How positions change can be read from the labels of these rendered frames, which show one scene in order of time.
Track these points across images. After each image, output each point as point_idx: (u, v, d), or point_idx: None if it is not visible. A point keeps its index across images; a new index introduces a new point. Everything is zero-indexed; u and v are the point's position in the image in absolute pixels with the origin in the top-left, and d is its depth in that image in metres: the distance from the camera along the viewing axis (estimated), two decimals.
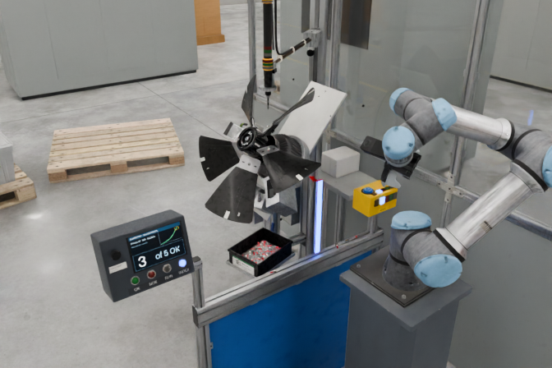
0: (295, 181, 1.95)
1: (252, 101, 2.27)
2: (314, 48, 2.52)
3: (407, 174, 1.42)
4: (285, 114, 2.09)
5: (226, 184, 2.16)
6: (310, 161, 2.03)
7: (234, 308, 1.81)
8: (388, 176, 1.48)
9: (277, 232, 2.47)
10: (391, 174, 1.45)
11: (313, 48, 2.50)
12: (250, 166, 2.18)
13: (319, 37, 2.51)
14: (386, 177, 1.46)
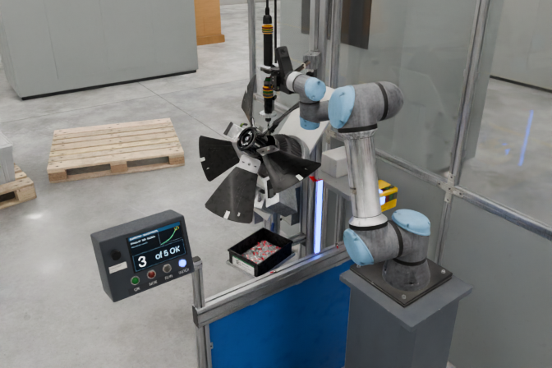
0: (295, 181, 1.95)
1: (252, 101, 2.27)
2: (313, 71, 2.57)
3: (273, 85, 1.94)
4: (285, 114, 2.09)
5: (226, 184, 2.16)
6: (310, 161, 2.03)
7: (234, 308, 1.81)
8: None
9: (277, 232, 2.47)
10: (268, 73, 1.94)
11: (312, 70, 2.55)
12: (250, 166, 2.18)
13: (319, 59, 2.56)
14: (264, 71, 1.94)
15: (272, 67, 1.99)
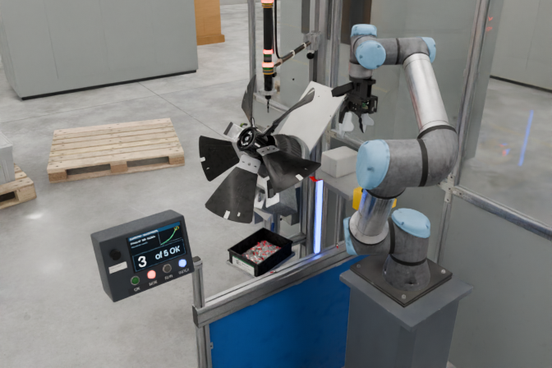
0: (295, 181, 1.95)
1: (252, 101, 2.27)
2: (314, 52, 2.53)
3: (360, 110, 1.56)
4: (285, 114, 2.09)
5: (226, 184, 2.16)
6: (310, 161, 2.03)
7: (234, 308, 1.81)
8: (347, 122, 1.62)
9: (277, 232, 2.47)
10: (348, 114, 1.60)
11: (313, 51, 2.51)
12: (250, 166, 2.18)
13: (319, 40, 2.52)
14: (343, 117, 1.60)
15: (361, 121, 1.66)
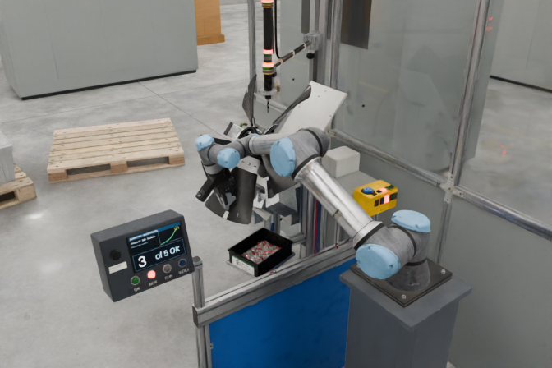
0: (220, 213, 2.16)
1: (283, 114, 2.09)
2: (314, 52, 2.53)
3: (232, 186, 2.08)
4: (266, 168, 2.03)
5: (217, 143, 2.33)
6: (250, 210, 2.14)
7: (234, 308, 1.81)
8: None
9: (277, 232, 2.47)
10: (226, 195, 2.08)
11: (313, 51, 2.51)
12: None
13: (319, 40, 2.52)
14: (227, 200, 2.08)
15: None
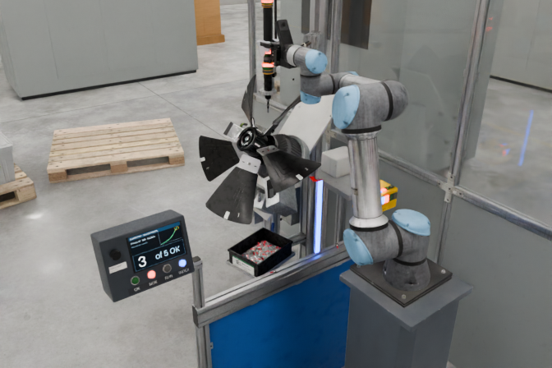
0: (221, 213, 2.15)
1: (283, 114, 2.09)
2: None
3: (273, 60, 1.90)
4: (266, 167, 2.03)
5: (217, 144, 2.33)
6: (251, 210, 2.14)
7: (234, 308, 1.81)
8: None
9: (277, 232, 2.47)
10: (268, 48, 1.90)
11: None
12: (241, 152, 2.27)
13: (319, 40, 2.52)
14: (264, 46, 1.90)
15: None
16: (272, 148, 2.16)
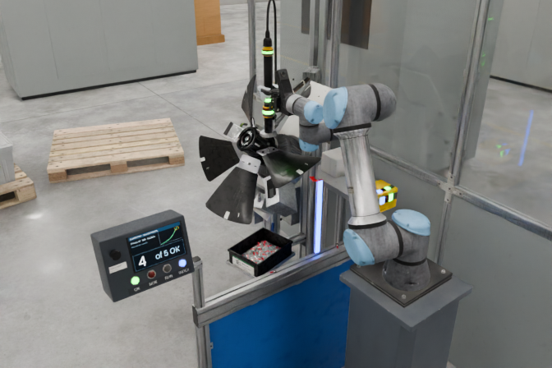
0: (221, 213, 2.15)
1: (283, 114, 2.09)
2: None
3: (273, 106, 1.98)
4: (266, 166, 2.02)
5: (217, 144, 2.33)
6: (251, 210, 2.14)
7: (234, 308, 1.81)
8: None
9: (277, 232, 2.47)
10: (268, 94, 1.98)
11: None
12: (241, 152, 2.27)
13: (318, 75, 2.59)
14: (264, 93, 1.98)
15: (272, 89, 2.03)
16: (272, 149, 2.16)
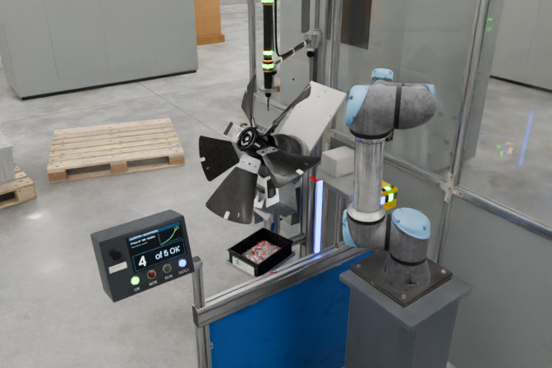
0: (221, 213, 2.15)
1: (283, 114, 2.09)
2: (314, 50, 2.52)
3: None
4: (266, 166, 2.02)
5: (217, 144, 2.33)
6: (251, 210, 2.14)
7: (234, 308, 1.81)
8: None
9: (277, 232, 2.47)
10: None
11: (313, 49, 2.50)
12: (241, 152, 2.27)
13: (319, 39, 2.51)
14: None
15: None
16: (272, 149, 2.16)
